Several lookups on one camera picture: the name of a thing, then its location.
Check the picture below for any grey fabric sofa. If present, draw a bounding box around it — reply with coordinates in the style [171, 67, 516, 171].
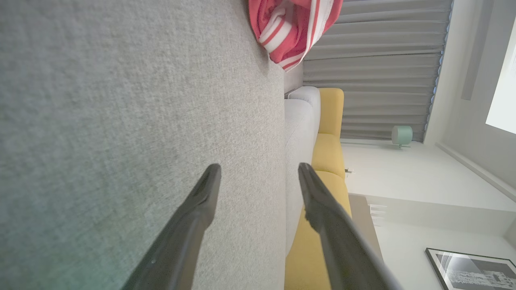
[0, 0, 287, 290]

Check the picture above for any mint green lamp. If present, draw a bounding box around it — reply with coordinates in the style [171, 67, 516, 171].
[391, 125, 414, 150]

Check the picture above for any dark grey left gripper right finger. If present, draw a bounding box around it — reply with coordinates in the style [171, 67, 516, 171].
[298, 162, 404, 290]

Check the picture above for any bright window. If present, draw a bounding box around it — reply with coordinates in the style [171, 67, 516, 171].
[485, 15, 516, 135]

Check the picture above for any grey pleated curtain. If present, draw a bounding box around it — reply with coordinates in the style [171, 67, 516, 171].
[302, 0, 454, 143]

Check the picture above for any red white basketball jersey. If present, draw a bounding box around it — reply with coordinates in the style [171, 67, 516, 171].
[248, 0, 344, 72]

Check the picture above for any light grey sofa cushion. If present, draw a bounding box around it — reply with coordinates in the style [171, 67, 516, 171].
[284, 86, 321, 257]

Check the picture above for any black framed picture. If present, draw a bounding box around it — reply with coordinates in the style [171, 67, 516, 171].
[425, 248, 516, 290]

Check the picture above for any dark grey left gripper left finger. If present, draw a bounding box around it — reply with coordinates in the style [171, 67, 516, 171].
[121, 163, 222, 290]

